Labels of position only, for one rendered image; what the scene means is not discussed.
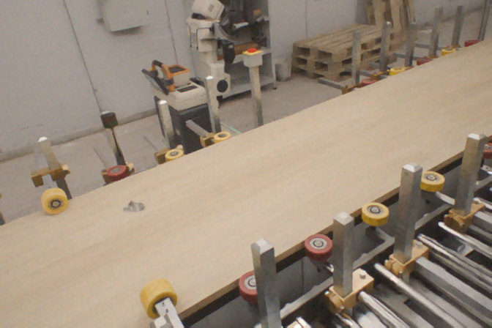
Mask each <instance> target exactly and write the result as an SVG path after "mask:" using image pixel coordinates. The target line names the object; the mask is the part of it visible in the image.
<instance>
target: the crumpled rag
mask: <svg viewBox="0 0 492 328"><path fill-rule="evenodd" d="M144 207H146V206H145V204H143V203H141V202H139V203H138V202H137V200H136V201H132V199H130V202H129V203H128V204H127V206H124V207H123V208H122V210H123V211H124V212H129V213H131V212H139V211H140V210H141V211H142V210H143V209H144Z"/></svg>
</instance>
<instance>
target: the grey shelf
mask: <svg viewBox="0 0 492 328"><path fill-rule="evenodd" d="M223 2H224V7H225V10H227V9H228V8H229V7H230V6H231V0H223ZM183 3H184V11H185V17H186V19H187V17H190V18H191V17H192V14H193V12H192V7H193V5H194V3H195V0H183ZM252 3H253V10H261V14H262V16H263V17H264V21H263V23H262V24H260V25H259V26H257V27H258V30H259V32H260V33H264V36H262V37H260V39H261V38H263V37H267V39H266V47H264V46H263V45H262V44H261V43H259V44H260V48H259V49H258V50H257V51H261V59H263V65H259V66H258V74H259V83H260V86H263V85H266V84H268V83H272V82H273V86H274V87H272V88H273V90H276V88H277V87H276V75H275V53H274V42H273V30H272V8H271V0H252ZM239 8H240V9H241V10H243V0H239ZM234 25H235V26H236V28H233V31H234V29H237V28H238V29H239V37H238V38H237V37H235V36H234V35H233V36H231V35H230V34H228V36H230V38H228V39H227V40H230V41H234V42H235V44H234V45H238V44H242V43H245V42H251V38H252V37H251V36H252V35H253V33H252V32H251V34H250V31H251V29H249V27H248V23H245V22H244V23H238V24H234ZM192 54H193V62H194V67H195V72H196V76H197V77H199V78H200V77H201V70H200V52H198V51H194V50H193V49H192ZM217 62H218V63H221V64H224V73H226V74H229V75H230V76H231V90H230V92H229V93H227V94H224V95H223V98H224V97H229V96H231V95H233V94H238V93H242V92H246V91H248V90H250V73H249V67H247V66H245V64H244V56H243V54H239V55H236V56H235V60H234V62H233V64H227V65H225V62H224V59H223V60H220V61H217Z"/></svg>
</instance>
